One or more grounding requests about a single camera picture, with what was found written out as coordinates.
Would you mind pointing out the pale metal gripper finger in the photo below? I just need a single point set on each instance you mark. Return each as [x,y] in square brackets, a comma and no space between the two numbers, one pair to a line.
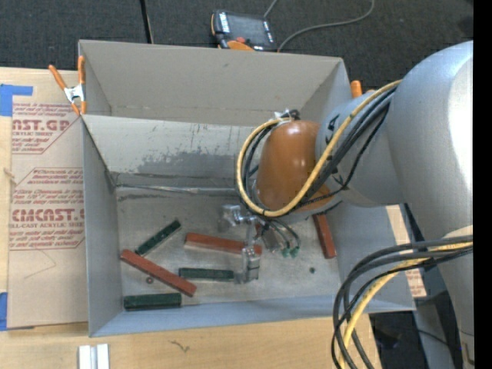
[250,264]
[229,216]

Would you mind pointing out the red-brown flat block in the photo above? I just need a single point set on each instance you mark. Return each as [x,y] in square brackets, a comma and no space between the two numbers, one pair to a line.
[215,243]
[157,272]
[325,237]

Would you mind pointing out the dark green flat block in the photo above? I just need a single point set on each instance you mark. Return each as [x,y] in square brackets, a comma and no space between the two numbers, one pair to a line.
[158,238]
[206,274]
[152,300]

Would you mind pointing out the grey metal bin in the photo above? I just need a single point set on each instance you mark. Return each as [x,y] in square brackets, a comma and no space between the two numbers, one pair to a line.
[215,90]

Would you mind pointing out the brown cardboard board, red print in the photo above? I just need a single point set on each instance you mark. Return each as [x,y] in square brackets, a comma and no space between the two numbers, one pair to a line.
[46,267]

